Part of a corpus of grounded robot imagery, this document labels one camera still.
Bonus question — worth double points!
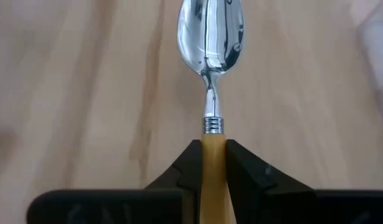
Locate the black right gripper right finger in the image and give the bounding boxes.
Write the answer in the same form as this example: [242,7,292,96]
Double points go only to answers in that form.
[226,139,315,224]

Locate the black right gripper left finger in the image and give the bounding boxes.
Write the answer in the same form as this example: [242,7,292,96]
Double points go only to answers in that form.
[144,139,202,224]

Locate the orange-handled silver spoon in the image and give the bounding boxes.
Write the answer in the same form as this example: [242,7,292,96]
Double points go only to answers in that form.
[177,0,246,224]

